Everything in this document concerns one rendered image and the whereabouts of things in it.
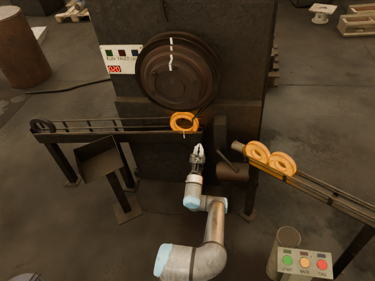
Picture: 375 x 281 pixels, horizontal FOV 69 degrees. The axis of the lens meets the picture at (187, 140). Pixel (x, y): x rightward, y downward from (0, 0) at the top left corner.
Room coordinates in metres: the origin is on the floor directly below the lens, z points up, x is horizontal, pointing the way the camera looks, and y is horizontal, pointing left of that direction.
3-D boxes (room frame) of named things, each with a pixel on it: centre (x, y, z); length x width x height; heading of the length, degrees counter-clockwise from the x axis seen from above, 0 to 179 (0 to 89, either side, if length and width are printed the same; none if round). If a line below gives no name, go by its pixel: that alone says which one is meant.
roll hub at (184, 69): (1.22, 0.03, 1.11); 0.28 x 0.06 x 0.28; 75
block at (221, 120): (1.27, -0.22, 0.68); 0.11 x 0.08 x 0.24; 165
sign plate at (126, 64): (1.51, 0.31, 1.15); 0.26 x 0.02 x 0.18; 75
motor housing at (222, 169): (1.10, -0.28, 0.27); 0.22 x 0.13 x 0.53; 75
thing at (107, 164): (1.20, 0.58, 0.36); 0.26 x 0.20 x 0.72; 110
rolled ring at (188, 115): (1.33, 0.01, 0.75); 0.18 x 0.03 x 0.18; 75
